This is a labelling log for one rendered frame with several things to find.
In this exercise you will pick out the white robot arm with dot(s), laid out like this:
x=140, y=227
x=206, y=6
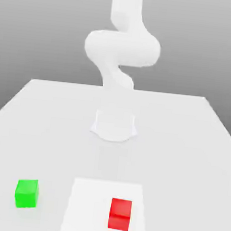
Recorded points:
x=122, y=48

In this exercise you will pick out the small red cube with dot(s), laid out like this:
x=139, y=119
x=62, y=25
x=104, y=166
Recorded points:
x=120, y=214

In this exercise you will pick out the small green cube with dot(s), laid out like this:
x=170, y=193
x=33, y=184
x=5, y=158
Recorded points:
x=26, y=194

